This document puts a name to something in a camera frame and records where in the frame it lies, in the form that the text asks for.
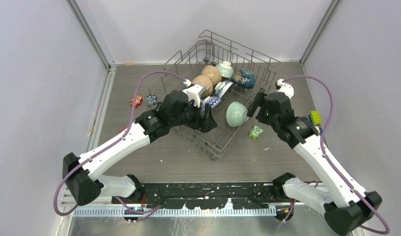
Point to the dark teal painted bowl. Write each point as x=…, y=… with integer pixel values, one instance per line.
x=244, y=78

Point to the grey wire dish rack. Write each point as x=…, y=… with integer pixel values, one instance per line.
x=211, y=49

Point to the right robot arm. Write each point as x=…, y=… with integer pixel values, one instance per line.
x=345, y=205

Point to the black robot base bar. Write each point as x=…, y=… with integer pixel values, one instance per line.
x=210, y=196

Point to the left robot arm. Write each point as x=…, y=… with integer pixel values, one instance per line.
x=84, y=174

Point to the green owl toy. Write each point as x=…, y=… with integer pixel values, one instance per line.
x=255, y=132

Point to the beige bowl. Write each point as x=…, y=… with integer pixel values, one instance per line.
x=206, y=82
x=213, y=74

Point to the beige bowl lower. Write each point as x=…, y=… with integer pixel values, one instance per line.
x=206, y=82

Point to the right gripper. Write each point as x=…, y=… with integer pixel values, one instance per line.
x=259, y=101

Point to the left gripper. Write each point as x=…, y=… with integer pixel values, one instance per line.
x=203, y=124

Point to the green blue toy car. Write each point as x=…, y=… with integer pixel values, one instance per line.
x=315, y=119

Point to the beige bowl upper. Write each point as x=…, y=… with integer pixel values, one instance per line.
x=213, y=74

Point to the light green striped bowl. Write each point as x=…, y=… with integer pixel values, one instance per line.
x=225, y=69

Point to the red owl toy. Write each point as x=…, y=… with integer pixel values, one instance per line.
x=136, y=102

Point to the blue floral white bowl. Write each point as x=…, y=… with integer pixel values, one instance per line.
x=222, y=88

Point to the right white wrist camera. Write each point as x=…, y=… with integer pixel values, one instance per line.
x=285, y=88

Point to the pale green celadon bowl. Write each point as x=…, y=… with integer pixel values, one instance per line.
x=236, y=114

